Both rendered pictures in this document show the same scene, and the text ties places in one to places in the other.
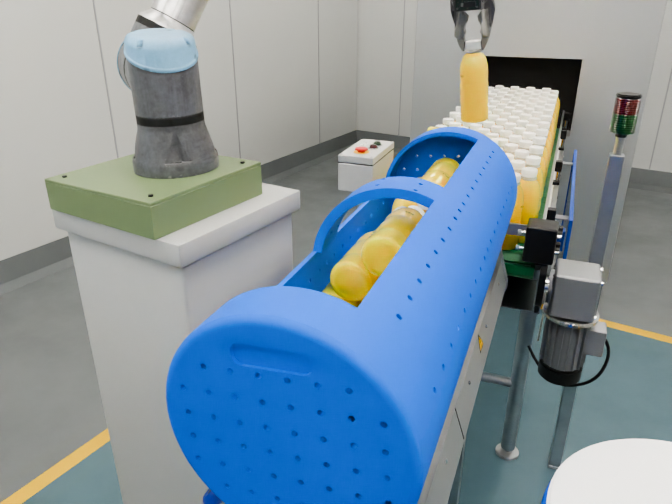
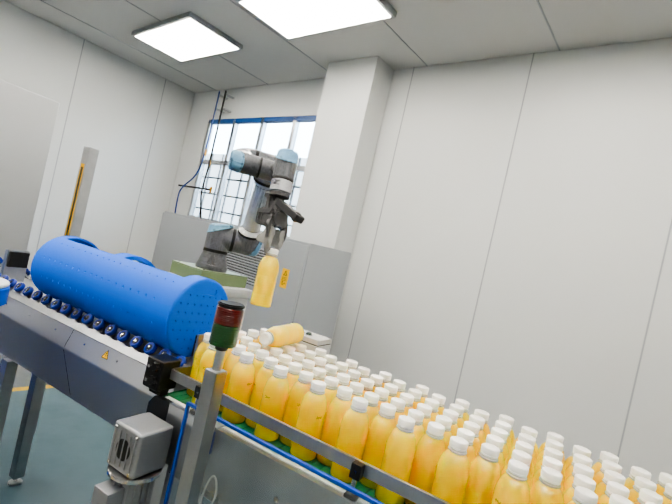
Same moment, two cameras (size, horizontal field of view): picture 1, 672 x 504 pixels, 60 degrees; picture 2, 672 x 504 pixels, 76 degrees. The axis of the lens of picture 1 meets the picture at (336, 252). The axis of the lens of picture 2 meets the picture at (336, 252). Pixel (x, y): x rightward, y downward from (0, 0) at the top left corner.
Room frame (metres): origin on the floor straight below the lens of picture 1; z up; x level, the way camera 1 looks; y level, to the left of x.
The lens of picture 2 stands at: (1.88, -1.73, 1.43)
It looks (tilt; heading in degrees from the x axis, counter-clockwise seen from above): 0 degrees down; 97
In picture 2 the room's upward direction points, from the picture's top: 13 degrees clockwise
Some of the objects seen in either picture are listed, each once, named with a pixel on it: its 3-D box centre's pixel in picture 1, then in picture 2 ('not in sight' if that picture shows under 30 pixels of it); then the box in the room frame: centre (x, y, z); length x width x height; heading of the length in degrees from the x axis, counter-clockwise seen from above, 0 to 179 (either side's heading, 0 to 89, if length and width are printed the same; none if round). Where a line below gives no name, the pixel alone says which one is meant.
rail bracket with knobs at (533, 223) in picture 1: (538, 243); (162, 374); (1.28, -0.49, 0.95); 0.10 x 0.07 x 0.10; 69
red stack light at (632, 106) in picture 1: (627, 105); (229, 315); (1.54, -0.76, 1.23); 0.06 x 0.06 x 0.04
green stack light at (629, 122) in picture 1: (623, 122); (224, 334); (1.54, -0.76, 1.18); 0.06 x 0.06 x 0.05
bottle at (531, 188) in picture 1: (524, 207); (209, 374); (1.43, -0.49, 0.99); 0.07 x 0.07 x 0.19
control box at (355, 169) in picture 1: (366, 164); (300, 344); (1.61, -0.09, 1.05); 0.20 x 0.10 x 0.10; 159
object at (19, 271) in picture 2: not in sight; (15, 266); (0.07, 0.20, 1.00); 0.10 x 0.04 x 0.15; 69
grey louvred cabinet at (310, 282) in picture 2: not in sight; (227, 304); (0.49, 2.14, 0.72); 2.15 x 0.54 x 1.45; 148
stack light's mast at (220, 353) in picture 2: (623, 124); (224, 336); (1.54, -0.76, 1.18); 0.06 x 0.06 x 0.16
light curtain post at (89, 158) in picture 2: not in sight; (59, 290); (0.04, 0.57, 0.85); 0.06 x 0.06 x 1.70; 69
